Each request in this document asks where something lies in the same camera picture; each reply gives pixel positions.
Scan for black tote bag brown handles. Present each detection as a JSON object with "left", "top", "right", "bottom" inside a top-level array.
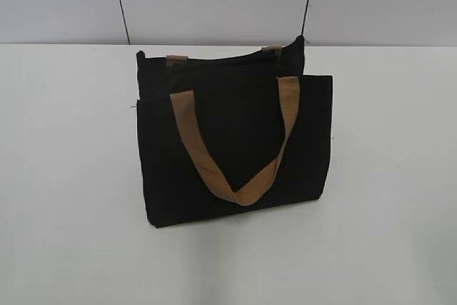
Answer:
[{"left": 136, "top": 36, "right": 333, "bottom": 228}]

